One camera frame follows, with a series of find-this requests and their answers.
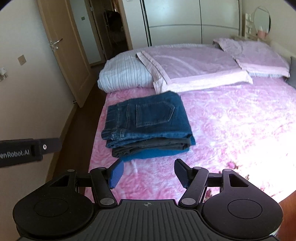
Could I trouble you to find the dark blue denim jeans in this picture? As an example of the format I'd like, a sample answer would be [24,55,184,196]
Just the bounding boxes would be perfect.
[101,91,195,148]

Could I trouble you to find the folded dark grey garment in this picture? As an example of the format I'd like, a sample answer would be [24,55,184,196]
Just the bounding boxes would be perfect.
[111,136,195,158]

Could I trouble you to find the folded light pink quilt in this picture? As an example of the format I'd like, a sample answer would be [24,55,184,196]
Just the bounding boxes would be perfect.
[137,47,253,94]

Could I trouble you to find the wooden door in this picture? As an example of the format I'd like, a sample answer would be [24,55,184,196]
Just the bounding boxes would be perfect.
[37,1,96,107]

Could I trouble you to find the white wardrobe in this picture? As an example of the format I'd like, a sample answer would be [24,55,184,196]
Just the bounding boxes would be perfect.
[119,0,242,49]

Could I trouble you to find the white striped duvet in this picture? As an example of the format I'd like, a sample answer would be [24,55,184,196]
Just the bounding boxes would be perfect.
[98,49,153,93]

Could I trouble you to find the grey pillow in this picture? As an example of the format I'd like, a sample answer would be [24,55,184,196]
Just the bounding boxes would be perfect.
[286,56,296,89]

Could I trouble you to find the folded bright blue garment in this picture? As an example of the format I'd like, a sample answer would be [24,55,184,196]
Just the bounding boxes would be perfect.
[117,148,189,161]

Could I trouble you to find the round vanity mirror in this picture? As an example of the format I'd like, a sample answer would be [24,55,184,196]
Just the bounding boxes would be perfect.
[253,6,271,33]

